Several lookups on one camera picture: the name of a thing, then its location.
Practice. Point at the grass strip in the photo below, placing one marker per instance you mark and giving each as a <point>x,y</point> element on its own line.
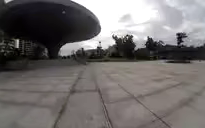
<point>113,60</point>

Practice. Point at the row of trees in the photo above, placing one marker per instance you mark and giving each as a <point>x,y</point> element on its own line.
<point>125,45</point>

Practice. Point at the grey paved plaza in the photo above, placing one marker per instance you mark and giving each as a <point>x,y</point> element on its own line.
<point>123,100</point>

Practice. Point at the dark saucer-shaped building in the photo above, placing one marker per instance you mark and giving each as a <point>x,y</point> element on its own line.
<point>50,23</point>

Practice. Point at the pale building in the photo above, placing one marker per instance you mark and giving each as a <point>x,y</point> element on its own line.
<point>23,46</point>

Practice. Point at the low dark building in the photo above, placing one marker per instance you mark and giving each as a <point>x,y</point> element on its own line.
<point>183,52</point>

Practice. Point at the low wall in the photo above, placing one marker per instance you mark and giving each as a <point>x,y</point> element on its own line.
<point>40,63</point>

